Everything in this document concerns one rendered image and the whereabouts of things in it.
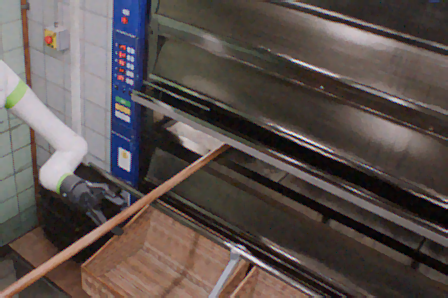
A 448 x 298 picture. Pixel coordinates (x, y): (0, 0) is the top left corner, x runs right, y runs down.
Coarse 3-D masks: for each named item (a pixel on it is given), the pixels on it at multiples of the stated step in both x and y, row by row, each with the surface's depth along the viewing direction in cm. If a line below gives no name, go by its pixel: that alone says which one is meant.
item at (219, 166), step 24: (168, 144) 228; (192, 144) 224; (216, 168) 214; (240, 168) 210; (264, 192) 202; (288, 192) 198; (312, 216) 191; (336, 216) 187; (360, 240) 180; (384, 240) 176; (408, 264) 171; (432, 264) 167
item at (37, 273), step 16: (224, 144) 219; (208, 160) 211; (176, 176) 198; (160, 192) 190; (128, 208) 180; (112, 224) 173; (80, 240) 165; (64, 256) 159; (32, 272) 151; (48, 272) 155; (16, 288) 146
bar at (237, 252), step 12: (96, 168) 205; (108, 180) 202; (120, 180) 199; (132, 192) 195; (156, 204) 189; (168, 216) 186; (180, 216) 183; (192, 228) 180; (204, 228) 178; (216, 240) 174; (240, 252) 169; (228, 264) 171; (252, 264) 167; (264, 264) 165; (228, 276) 171; (276, 276) 162; (288, 276) 160; (216, 288) 170; (300, 288) 157
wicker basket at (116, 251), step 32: (128, 224) 233; (96, 256) 223; (128, 256) 245; (160, 256) 246; (192, 256) 234; (224, 256) 223; (96, 288) 218; (128, 288) 228; (160, 288) 229; (192, 288) 231; (224, 288) 205
